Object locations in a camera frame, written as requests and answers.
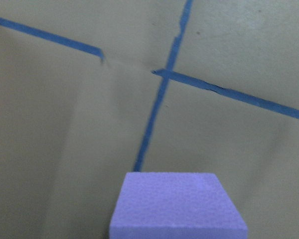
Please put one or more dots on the blue tape strip short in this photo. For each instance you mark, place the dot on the blue tape strip short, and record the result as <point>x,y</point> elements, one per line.
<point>93,50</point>

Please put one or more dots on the blue tape strip crossing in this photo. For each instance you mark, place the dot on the blue tape strip crossing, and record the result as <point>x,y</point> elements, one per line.
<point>233,94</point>

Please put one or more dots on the blue tape strip long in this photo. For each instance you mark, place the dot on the blue tape strip long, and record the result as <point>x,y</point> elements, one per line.
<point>171,61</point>

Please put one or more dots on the purple foam block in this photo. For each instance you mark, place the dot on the purple foam block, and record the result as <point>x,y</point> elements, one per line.
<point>175,205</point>

